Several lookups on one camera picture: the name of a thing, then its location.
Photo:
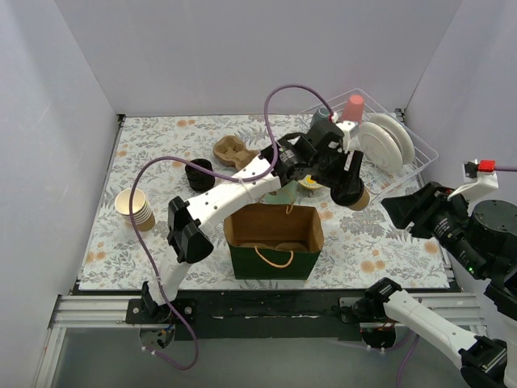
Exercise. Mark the brown paper coffee cup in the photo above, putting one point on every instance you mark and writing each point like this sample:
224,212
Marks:
362,202

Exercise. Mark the stack of black lids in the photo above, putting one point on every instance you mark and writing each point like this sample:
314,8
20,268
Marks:
198,180

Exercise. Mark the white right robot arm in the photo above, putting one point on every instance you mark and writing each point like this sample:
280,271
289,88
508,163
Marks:
482,240

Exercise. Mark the green paper bag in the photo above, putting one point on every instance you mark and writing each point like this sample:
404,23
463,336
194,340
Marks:
264,223

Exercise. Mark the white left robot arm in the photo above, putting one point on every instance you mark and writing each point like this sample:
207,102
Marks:
191,223

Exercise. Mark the brown cardboard cup carrier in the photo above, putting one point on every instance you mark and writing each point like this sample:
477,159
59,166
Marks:
231,151
283,246

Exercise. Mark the blue yellow patterned bowl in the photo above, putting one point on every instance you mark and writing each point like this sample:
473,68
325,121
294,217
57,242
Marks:
308,183

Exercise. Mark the white wire dish rack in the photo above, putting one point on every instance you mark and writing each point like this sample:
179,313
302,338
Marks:
378,182

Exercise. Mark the teal mug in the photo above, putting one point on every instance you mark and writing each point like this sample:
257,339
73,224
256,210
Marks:
321,114

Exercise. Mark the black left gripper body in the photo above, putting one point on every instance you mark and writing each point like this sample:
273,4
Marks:
339,169

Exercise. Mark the floral tablecloth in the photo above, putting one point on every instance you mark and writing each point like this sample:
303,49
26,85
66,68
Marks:
359,249

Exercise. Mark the stack of brown paper cups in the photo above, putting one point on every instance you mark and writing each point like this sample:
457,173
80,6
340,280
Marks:
141,209

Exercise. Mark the green straw holder cup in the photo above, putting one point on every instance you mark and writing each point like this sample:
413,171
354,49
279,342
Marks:
280,197

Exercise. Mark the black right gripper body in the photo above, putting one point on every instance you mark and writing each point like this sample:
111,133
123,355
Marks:
420,212

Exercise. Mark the white plate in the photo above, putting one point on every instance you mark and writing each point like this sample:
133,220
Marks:
379,147
399,135

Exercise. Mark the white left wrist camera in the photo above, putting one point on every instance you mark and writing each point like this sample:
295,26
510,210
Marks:
348,128

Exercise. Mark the pink plastic cup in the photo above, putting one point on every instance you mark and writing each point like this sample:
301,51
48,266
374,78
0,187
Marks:
353,109

